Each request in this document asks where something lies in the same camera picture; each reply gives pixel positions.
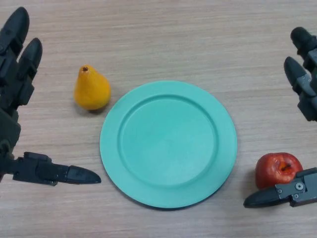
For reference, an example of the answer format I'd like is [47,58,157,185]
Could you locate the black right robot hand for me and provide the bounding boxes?
[243,26,317,209]

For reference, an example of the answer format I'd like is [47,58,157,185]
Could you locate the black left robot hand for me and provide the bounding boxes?
[0,6,102,186]

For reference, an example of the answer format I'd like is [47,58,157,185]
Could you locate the red apple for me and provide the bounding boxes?
[255,152,304,190]

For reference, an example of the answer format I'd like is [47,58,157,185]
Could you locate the green round plate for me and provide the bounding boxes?
[100,80,238,211]

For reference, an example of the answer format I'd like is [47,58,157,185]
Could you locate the yellow pear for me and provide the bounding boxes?
[74,64,111,111]

